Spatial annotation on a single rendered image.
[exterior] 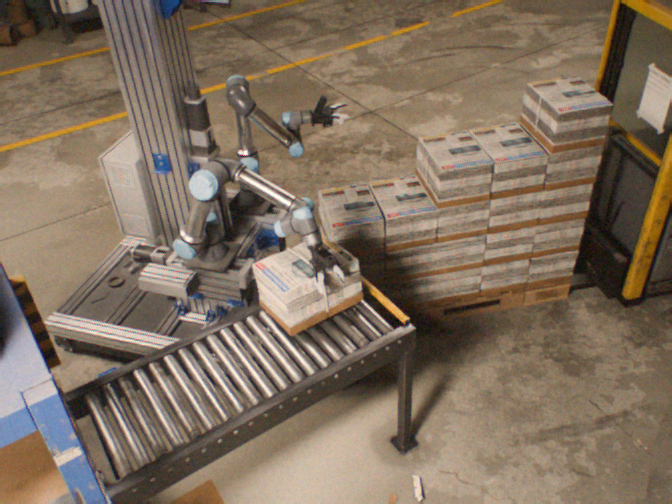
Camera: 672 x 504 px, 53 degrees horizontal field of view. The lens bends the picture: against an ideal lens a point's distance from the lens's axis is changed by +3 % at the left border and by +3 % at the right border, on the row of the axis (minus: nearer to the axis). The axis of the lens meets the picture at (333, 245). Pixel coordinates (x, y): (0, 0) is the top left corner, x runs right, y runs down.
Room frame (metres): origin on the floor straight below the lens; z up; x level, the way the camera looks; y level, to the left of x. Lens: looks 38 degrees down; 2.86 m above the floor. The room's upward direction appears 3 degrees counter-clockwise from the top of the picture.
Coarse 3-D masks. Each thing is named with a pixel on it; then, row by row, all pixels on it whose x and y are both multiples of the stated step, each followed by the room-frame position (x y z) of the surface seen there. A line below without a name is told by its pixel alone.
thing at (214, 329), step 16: (224, 320) 2.14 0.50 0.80; (240, 320) 2.14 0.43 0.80; (192, 336) 2.05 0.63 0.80; (160, 352) 1.97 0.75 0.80; (176, 352) 1.98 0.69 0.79; (192, 352) 2.01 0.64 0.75; (128, 368) 1.90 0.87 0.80; (144, 368) 1.90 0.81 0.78; (96, 384) 1.82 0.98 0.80; (112, 384) 1.83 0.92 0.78; (80, 400) 1.77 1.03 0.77; (80, 416) 1.76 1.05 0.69
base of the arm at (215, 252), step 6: (210, 246) 2.55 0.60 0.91; (216, 246) 2.56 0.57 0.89; (222, 246) 2.59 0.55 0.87; (198, 252) 2.56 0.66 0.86; (204, 252) 2.54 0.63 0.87; (210, 252) 2.54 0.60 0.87; (216, 252) 2.55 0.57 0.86; (222, 252) 2.57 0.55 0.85; (198, 258) 2.56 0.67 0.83; (204, 258) 2.54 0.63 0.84; (210, 258) 2.53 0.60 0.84; (216, 258) 2.54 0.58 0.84; (222, 258) 2.56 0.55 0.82
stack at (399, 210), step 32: (320, 192) 3.09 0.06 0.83; (352, 192) 3.07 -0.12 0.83; (384, 192) 3.05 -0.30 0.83; (416, 192) 3.03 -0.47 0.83; (352, 224) 2.77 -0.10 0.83; (384, 224) 2.81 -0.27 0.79; (416, 224) 2.84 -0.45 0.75; (448, 224) 2.87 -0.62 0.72; (480, 224) 2.90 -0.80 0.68; (512, 224) 2.93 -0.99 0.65; (384, 256) 2.80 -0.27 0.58; (416, 256) 2.83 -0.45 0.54; (448, 256) 2.86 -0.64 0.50; (480, 256) 2.90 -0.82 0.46; (384, 288) 2.81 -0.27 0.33; (416, 288) 2.84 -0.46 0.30; (448, 288) 2.87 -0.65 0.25; (480, 288) 2.92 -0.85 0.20; (416, 320) 2.86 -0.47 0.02
